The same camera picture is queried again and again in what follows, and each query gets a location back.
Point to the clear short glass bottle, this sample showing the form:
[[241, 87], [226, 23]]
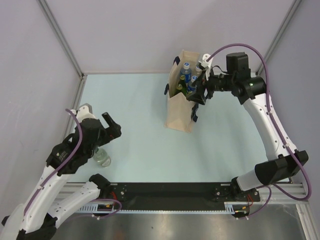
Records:
[[101, 157]]

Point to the beige canvas tote bag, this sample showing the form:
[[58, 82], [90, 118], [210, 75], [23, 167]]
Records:
[[180, 111]]

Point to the left aluminium frame post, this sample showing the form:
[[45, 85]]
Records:
[[56, 29]]

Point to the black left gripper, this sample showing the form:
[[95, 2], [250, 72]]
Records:
[[112, 132]]

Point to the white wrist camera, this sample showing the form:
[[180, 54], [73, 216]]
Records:
[[205, 64], [83, 112]]

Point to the aluminium frame post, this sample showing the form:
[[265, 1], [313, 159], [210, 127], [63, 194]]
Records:
[[56, 29], [277, 16]]

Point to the blue label water bottle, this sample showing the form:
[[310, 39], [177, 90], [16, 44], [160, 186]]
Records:
[[185, 72], [191, 87]]

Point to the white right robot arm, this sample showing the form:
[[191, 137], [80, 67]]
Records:
[[284, 160]]

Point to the blue slotted cable duct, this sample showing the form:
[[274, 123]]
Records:
[[171, 207]]

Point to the clear unlabelled water bottle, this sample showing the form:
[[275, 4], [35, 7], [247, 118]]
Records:
[[198, 71]]

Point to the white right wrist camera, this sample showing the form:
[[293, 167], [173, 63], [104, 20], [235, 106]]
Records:
[[205, 64]]

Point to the green bottle yellow label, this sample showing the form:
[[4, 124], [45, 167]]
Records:
[[181, 88]]

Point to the green bottle orange label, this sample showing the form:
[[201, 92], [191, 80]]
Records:
[[182, 80]]

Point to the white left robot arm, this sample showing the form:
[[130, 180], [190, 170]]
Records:
[[39, 218]]

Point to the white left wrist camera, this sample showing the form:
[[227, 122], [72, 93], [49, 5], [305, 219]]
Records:
[[83, 112]]

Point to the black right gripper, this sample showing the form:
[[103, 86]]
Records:
[[202, 83]]

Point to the right aluminium frame post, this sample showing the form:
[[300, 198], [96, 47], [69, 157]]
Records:
[[277, 16]]

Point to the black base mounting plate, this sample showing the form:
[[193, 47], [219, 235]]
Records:
[[178, 192]]

